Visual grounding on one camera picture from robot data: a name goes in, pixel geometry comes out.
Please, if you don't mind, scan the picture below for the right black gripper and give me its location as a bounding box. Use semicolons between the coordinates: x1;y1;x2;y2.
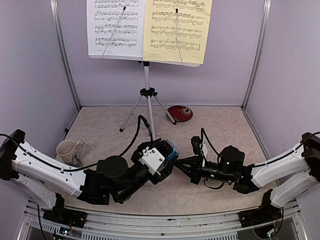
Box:
175;155;235;185

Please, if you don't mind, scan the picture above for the blue metronome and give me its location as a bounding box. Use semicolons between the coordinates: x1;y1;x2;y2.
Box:
157;139;179;167

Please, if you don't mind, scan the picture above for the silver tripod stand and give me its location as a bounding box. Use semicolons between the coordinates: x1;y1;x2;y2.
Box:
119;61;177;138

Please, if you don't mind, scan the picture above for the white perforated music stand desk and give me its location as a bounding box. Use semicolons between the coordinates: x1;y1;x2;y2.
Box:
86;0;213;68

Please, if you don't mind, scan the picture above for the yellowed sheet music page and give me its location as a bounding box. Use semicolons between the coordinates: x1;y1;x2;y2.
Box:
143;0;213;66

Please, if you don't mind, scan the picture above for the white sheet music page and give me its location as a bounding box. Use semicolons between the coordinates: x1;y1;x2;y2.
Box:
86;0;146;61

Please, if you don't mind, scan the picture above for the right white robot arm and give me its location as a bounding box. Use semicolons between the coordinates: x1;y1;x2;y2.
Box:
175;132;320;222

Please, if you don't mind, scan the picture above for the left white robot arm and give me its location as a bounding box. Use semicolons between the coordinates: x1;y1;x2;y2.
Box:
0;129;179;223

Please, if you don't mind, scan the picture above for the red floral plate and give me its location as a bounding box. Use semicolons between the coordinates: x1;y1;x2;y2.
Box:
167;105;193;123

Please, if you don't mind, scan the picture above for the cream dragon mug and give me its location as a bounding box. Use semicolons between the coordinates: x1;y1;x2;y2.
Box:
56;139;86;168

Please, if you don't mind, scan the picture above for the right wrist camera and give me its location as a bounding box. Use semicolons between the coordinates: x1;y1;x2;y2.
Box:
191;136;208;160

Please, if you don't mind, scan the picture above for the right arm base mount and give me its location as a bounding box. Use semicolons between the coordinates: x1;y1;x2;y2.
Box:
238;208;282;228

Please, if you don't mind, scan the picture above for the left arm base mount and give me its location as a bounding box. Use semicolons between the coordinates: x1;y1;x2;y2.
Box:
43;208;87;229

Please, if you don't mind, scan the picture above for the front aluminium rail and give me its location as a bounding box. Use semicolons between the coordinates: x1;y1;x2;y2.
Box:
13;200;311;240

